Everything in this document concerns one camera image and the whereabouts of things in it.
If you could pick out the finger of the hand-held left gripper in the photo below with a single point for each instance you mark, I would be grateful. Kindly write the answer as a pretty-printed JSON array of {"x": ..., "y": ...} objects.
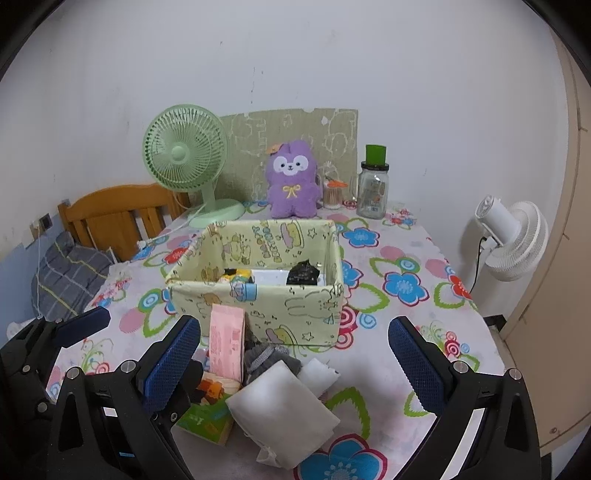
[{"x": 85, "y": 324}]

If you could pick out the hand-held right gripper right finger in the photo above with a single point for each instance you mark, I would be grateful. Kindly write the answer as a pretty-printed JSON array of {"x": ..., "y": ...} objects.
[{"x": 415, "y": 369}]

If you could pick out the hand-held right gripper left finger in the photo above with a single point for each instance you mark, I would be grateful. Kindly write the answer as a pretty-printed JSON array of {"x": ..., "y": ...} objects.
[{"x": 171, "y": 364}]

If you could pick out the pink packet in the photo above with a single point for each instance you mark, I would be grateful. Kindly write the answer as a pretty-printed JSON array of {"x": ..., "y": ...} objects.
[{"x": 226, "y": 341}]

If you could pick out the green tissue pack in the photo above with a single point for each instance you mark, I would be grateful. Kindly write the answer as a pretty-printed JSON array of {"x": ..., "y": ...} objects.
[{"x": 203, "y": 420}]

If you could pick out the grey sock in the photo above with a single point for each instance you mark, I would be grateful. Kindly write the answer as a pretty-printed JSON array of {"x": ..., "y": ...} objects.
[{"x": 263, "y": 357}]

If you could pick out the white padded cloth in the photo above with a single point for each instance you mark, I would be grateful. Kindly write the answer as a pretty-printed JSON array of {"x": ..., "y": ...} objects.
[{"x": 321, "y": 376}]

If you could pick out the white tissue pack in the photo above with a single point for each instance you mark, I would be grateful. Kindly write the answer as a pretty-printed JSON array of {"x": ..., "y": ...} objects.
[{"x": 281, "y": 406}]

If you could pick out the printed fabric storage box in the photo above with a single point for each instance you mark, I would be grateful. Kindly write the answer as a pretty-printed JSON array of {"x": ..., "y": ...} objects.
[{"x": 295, "y": 309}]

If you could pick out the grey plaid bedding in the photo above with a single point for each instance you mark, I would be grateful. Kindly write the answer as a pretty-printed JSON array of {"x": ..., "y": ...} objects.
[{"x": 64, "y": 272}]

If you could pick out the floral tablecloth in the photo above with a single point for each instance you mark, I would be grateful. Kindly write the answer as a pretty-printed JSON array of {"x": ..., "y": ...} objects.
[{"x": 406, "y": 258}]

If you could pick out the yellow packet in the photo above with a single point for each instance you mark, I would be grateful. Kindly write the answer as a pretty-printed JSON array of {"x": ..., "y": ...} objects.
[{"x": 238, "y": 275}]

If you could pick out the wooden headboard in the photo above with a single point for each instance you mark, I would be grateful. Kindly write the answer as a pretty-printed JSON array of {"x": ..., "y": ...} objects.
[{"x": 115, "y": 203}]

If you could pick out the white flat packet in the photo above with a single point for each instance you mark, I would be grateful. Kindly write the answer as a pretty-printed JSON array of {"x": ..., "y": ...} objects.
[{"x": 270, "y": 278}]

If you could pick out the black crumpled packet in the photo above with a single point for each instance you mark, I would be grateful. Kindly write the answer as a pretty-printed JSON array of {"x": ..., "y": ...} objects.
[{"x": 302, "y": 272}]

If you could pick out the white standing fan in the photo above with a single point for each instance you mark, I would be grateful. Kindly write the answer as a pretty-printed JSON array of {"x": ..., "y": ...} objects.
[{"x": 517, "y": 240}]

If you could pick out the glass jar with green lid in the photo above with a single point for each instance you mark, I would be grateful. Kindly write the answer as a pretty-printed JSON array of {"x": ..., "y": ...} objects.
[{"x": 371, "y": 194}]

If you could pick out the clear glass mug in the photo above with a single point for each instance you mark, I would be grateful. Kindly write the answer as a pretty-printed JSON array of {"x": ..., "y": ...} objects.
[{"x": 352, "y": 194}]

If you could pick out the green desk fan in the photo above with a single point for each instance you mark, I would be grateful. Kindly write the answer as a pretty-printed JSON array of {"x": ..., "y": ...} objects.
[{"x": 178, "y": 154}]

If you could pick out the beige wardrobe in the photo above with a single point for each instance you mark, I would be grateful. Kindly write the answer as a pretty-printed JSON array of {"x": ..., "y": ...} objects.
[{"x": 568, "y": 230}]

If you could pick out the purple plush toy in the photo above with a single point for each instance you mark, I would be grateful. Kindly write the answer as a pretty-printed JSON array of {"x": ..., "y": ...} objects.
[{"x": 291, "y": 194}]

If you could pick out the beige cartoon print cushion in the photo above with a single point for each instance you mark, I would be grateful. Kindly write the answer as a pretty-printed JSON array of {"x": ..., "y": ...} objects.
[{"x": 286, "y": 129}]

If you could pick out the wall socket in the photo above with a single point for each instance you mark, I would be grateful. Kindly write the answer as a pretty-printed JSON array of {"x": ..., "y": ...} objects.
[{"x": 46, "y": 222}]

